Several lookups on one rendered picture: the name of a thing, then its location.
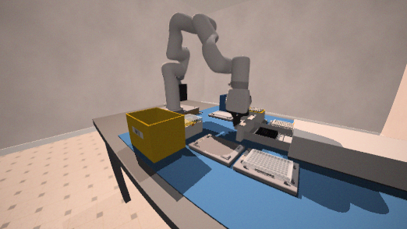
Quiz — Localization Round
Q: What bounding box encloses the yellow open-top bin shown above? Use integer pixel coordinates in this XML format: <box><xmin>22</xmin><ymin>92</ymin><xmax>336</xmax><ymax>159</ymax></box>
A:
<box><xmin>126</xmin><ymin>107</ymin><xmax>186</xmax><ymax>163</ymax></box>

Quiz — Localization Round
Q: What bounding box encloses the blue bench mat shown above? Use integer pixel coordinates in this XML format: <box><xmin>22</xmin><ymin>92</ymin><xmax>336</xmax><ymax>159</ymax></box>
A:
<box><xmin>118</xmin><ymin>106</ymin><xmax>407</xmax><ymax>229</ymax></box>

